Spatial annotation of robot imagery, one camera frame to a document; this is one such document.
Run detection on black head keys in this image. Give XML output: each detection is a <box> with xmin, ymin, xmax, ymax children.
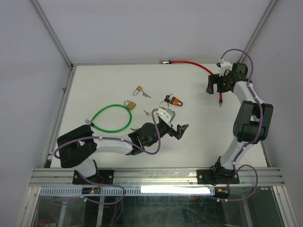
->
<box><xmin>161</xmin><ymin>93</ymin><xmax>172</xmax><ymax>106</ymax></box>

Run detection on large brass padlock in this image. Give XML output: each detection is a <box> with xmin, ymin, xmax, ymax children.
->
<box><xmin>124</xmin><ymin>100</ymin><xmax>137</xmax><ymax>111</ymax></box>

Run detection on small brass padlock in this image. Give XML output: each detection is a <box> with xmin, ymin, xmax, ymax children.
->
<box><xmin>133</xmin><ymin>86</ymin><xmax>143</xmax><ymax>96</ymax></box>

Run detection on green cable lock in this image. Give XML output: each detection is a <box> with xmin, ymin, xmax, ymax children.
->
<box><xmin>85</xmin><ymin>104</ymin><xmax>133</xmax><ymax>133</ymax></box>

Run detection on orange black padlock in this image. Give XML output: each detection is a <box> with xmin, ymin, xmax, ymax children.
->
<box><xmin>170</xmin><ymin>96</ymin><xmax>183</xmax><ymax>106</ymax></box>

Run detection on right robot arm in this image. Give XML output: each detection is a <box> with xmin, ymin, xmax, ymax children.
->
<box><xmin>206</xmin><ymin>60</ymin><xmax>274</xmax><ymax>185</ymax></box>

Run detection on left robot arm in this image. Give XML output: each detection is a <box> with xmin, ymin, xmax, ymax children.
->
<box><xmin>53</xmin><ymin>119</ymin><xmax>189</xmax><ymax>184</ymax></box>

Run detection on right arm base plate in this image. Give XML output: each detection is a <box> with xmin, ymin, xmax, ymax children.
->
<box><xmin>196</xmin><ymin>169</ymin><xmax>240</xmax><ymax>186</ymax></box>

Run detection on red cable lock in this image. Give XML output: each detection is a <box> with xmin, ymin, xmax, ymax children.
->
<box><xmin>160</xmin><ymin>60</ymin><xmax>223</xmax><ymax>107</ymax></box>

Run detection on slotted cable duct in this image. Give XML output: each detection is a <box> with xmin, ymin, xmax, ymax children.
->
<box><xmin>40</xmin><ymin>185</ymin><xmax>215</xmax><ymax>197</ymax></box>

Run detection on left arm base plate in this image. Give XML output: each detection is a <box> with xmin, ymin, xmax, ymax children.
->
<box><xmin>72</xmin><ymin>169</ymin><xmax>114</xmax><ymax>185</ymax></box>

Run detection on aluminium mounting rail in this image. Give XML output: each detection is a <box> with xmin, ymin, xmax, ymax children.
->
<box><xmin>29</xmin><ymin>167</ymin><xmax>285</xmax><ymax>187</ymax></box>

